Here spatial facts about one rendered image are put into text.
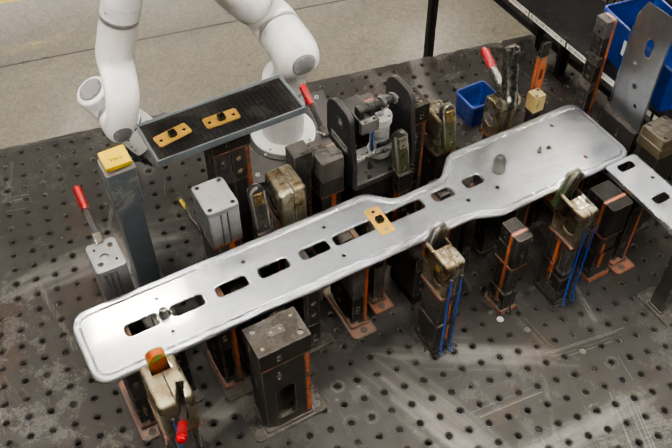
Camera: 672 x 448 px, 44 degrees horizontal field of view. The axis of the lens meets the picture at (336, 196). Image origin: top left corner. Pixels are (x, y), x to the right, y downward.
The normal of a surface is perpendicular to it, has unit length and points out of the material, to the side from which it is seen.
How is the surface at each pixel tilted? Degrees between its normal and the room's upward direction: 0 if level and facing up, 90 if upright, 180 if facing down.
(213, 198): 0
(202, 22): 0
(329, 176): 90
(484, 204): 0
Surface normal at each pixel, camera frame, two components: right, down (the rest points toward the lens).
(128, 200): 0.49, 0.64
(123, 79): 0.54, -0.03
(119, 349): 0.00, -0.67
